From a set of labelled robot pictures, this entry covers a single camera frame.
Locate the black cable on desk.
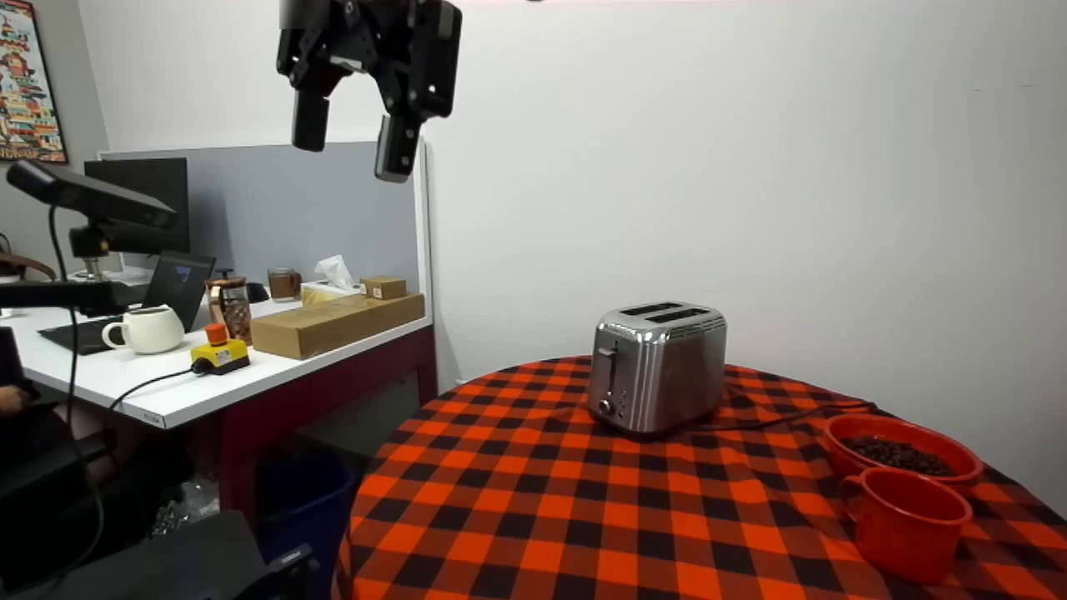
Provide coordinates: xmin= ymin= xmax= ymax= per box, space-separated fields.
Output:
xmin=96 ymin=362 xmax=199 ymax=446

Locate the white desk with red front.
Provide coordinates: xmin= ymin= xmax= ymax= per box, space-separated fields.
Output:
xmin=7 ymin=307 xmax=435 ymax=515

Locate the black laptop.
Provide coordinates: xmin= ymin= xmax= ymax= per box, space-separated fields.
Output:
xmin=43 ymin=254 xmax=213 ymax=354

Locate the black camera on stand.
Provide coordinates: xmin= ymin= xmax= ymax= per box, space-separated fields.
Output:
xmin=7 ymin=159 xmax=178 ymax=254

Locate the grey office partition panel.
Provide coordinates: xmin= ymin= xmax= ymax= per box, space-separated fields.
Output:
xmin=99 ymin=136 xmax=428 ymax=298

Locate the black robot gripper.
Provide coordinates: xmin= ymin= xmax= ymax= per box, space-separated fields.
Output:
xmin=275 ymin=0 xmax=464 ymax=184

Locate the colourful wall poster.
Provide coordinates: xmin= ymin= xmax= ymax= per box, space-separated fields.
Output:
xmin=0 ymin=0 xmax=70 ymax=163

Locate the blue bin under desk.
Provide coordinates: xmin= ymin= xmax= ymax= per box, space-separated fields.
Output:
xmin=258 ymin=446 xmax=355 ymax=579

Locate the white ceramic teapot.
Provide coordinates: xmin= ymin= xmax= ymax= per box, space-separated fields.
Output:
xmin=99 ymin=304 xmax=182 ymax=355

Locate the red bowl with coffee beans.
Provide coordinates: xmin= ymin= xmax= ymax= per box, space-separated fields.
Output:
xmin=821 ymin=412 xmax=982 ymax=489

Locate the yellow emergency stop button box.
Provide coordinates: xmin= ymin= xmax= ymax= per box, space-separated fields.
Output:
xmin=190 ymin=324 xmax=251 ymax=374

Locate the red plastic cup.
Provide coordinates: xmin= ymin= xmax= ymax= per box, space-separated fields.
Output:
xmin=849 ymin=467 xmax=972 ymax=582

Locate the tissue box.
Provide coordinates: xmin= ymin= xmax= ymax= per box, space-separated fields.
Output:
xmin=301 ymin=254 xmax=362 ymax=307

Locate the stainless steel two-slot toaster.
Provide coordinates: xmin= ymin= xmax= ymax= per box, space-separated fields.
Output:
xmin=587 ymin=298 xmax=727 ymax=433

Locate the flat cardboard box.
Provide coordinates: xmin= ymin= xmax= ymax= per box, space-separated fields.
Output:
xmin=251 ymin=294 xmax=422 ymax=359

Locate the black computer monitor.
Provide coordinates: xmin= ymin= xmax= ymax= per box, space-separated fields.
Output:
xmin=83 ymin=156 xmax=190 ymax=254

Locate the small brown box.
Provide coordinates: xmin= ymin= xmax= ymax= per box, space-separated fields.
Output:
xmin=359 ymin=277 xmax=408 ymax=298

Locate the orange black plaid tablecloth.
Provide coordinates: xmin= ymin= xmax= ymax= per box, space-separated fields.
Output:
xmin=330 ymin=355 xmax=1067 ymax=600

